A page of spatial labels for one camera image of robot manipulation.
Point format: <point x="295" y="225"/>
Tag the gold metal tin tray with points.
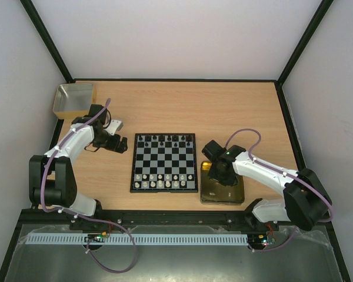
<point x="211" y="192"/>

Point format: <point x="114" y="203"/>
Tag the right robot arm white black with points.
<point x="304" y="202"/>

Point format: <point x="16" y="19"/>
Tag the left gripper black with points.
<point x="113" y="145"/>

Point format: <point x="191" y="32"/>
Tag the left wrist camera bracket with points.
<point x="114" y="126"/>

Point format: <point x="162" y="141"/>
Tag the black frame post left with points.
<point x="40" y="27"/>

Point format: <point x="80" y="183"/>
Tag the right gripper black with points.
<point x="224" y="177"/>

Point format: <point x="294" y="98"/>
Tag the black frame post right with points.
<point x="312" y="26"/>

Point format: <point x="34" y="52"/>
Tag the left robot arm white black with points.
<point x="52" y="182"/>

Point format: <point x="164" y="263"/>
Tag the black mounting rail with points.
<point x="229" y="220"/>

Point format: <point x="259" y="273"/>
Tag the black and white chessboard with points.
<point x="164" y="162"/>

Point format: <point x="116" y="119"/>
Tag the grey slotted cable duct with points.
<point x="138" y="239"/>

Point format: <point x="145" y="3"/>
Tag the black frame post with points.
<point x="40" y="27"/>
<point x="312" y="26"/>

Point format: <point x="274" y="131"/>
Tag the gold metal tin lid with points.
<point x="73" y="100"/>

